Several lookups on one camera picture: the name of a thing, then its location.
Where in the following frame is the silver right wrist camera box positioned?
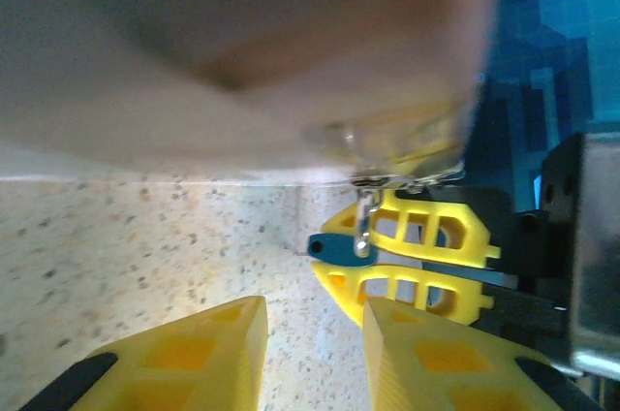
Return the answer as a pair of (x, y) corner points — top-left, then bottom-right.
(571, 132), (620, 381)

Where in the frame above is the pink illustrated tin box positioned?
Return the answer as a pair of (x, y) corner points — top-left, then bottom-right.
(0, 0), (501, 185)

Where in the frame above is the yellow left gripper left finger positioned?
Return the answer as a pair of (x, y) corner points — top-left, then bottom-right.
(18, 295), (270, 411)

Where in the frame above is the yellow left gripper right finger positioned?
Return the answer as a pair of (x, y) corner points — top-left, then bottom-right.
(361, 297), (607, 411)

